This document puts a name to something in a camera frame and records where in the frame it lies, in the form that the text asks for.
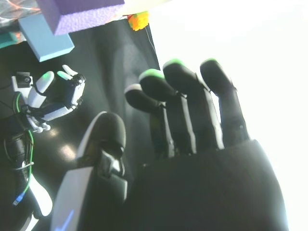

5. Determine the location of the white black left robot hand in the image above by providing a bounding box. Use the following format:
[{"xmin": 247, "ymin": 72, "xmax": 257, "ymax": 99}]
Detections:
[{"xmin": 49, "ymin": 58, "xmax": 289, "ymax": 231}]

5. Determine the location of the purple foam cube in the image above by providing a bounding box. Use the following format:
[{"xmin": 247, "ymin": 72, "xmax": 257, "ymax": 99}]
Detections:
[{"xmin": 37, "ymin": 0, "xmax": 126, "ymax": 36}]

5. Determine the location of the light blue block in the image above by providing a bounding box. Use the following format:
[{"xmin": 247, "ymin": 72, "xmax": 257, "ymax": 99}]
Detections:
[{"xmin": 18, "ymin": 14, "xmax": 75, "ymax": 63}]

